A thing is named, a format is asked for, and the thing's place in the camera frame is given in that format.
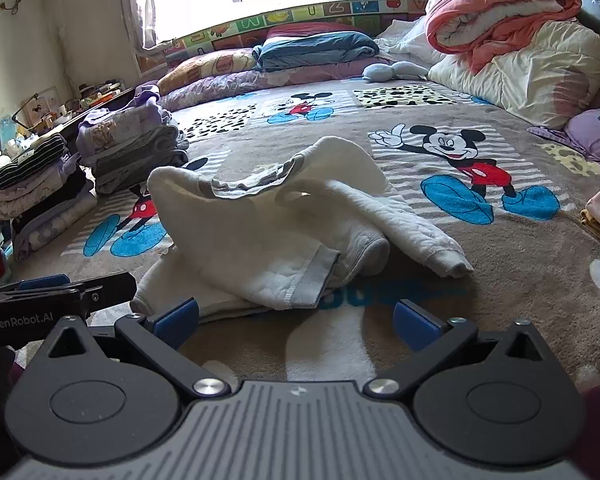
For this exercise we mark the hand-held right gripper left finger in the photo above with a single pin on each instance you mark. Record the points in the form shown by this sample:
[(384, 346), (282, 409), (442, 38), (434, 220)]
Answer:
[(177, 321)]

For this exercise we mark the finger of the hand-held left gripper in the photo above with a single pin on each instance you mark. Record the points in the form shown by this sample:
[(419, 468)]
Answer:
[(112, 292)]

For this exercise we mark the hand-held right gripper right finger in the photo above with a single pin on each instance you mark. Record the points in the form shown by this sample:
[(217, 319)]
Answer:
[(414, 322)]

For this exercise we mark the white quilted pants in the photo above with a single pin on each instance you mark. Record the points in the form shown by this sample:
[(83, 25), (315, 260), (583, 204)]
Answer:
[(260, 220)]

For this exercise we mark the stack of clothes striped top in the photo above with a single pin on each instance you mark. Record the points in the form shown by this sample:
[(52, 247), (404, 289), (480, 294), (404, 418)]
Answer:
[(40, 185)]

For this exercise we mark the stack of grey purple clothes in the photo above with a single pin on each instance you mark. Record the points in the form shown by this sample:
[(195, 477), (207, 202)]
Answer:
[(130, 145)]

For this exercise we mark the cartoon printed blanket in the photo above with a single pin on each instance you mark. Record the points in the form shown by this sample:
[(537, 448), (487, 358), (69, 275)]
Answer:
[(530, 270)]

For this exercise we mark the cluttered dark desk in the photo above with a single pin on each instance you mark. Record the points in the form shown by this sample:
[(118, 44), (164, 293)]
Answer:
[(95, 110)]

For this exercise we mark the purple floral quilt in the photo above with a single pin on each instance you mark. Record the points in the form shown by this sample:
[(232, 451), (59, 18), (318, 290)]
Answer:
[(240, 82)]

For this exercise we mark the yellow cartoon pillow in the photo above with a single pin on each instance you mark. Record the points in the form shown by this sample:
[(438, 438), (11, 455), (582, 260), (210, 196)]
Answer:
[(210, 65)]

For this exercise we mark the light blue plush toy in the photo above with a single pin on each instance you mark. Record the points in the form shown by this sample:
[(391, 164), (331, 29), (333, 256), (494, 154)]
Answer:
[(385, 71)]

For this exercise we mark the purple pillow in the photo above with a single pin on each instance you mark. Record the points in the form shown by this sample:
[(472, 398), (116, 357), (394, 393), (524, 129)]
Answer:
[(590, 140)]

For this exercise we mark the cream quilt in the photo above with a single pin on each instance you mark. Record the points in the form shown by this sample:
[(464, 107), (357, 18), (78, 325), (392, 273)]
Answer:
[(530, 75)]

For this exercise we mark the white pillow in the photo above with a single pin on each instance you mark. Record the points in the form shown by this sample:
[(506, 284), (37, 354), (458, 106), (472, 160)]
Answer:
[(410, 40)]

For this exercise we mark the sheer curtain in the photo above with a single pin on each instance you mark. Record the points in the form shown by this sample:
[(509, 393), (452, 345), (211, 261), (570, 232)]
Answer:
[(140, 10)]

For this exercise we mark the blue folded blanket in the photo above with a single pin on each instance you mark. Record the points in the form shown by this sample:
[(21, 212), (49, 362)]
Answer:
[(310, 50)]

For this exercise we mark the colourful alphabet foam mat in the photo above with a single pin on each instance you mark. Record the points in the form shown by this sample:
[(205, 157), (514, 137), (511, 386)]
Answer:
[(240, 25)]

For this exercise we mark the magenta pillow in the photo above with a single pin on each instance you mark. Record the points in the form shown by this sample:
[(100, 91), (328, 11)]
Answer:
[(310, 29)]

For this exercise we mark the pink folded quilt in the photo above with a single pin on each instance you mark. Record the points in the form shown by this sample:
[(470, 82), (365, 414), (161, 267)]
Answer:
[(505, 5)]

